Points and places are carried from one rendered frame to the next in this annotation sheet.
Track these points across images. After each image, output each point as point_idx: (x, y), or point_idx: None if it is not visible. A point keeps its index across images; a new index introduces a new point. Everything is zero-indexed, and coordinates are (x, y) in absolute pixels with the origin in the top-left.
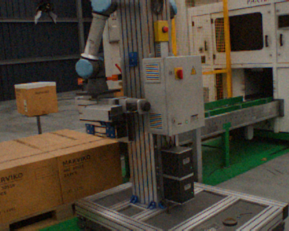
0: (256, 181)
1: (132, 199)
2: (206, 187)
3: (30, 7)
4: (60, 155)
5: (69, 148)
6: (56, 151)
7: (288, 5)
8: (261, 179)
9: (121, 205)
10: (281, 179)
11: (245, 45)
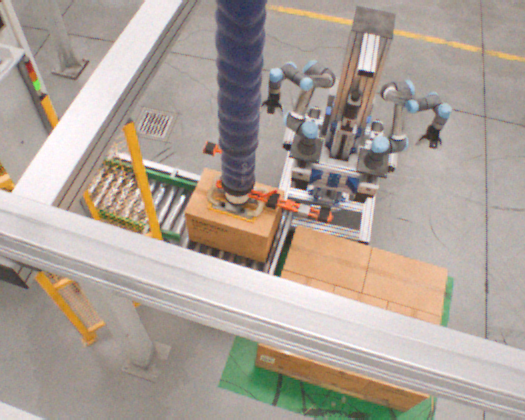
0: (197, 164)
1: (342, 200)
2: (289, 164)
3: None
4: (367, 245)
5: (345, 255)
6: (360, 259)
7: None
8: (192, 160)
9: (353, 204)
10: (187, 145)
11: None
